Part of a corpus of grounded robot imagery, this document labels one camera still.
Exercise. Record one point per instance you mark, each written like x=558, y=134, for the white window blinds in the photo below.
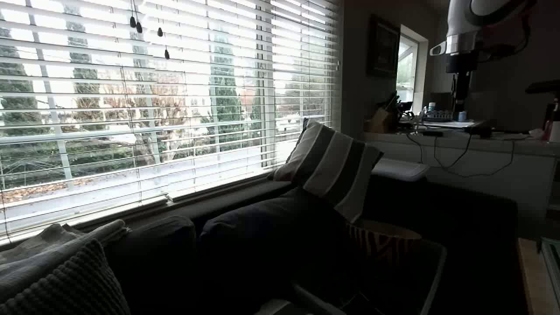
x=145, y=106

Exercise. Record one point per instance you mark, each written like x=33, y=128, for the clear plastic container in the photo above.
x=428, y=274

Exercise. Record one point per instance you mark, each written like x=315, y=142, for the large striped pillow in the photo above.
x=334, y=167

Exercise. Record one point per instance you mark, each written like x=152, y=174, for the wooden knife block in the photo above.
x=379, y=120

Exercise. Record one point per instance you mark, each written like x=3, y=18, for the dark framed picture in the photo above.
x=381, y=46

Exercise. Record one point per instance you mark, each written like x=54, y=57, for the round wooden bowl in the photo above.
x=385, y=239

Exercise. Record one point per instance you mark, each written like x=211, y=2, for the dark grey sofa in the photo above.
x=465, y=246

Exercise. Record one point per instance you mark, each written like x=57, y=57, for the wooden table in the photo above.
x=533, y=281

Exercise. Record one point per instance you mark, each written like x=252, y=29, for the dark sofa back cushion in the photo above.
x=154, y=263
x=262, y=246

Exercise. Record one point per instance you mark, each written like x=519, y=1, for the small side window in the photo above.
x=407, y=67

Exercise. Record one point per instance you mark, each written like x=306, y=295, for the grey knit pillow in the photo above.
x=70, y=289

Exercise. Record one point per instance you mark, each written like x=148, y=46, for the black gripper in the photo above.
x=462, y=64

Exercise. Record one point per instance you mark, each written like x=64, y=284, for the white counter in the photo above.
x=525, y=176

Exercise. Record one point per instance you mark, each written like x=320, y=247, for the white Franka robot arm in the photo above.
x=462, y=18

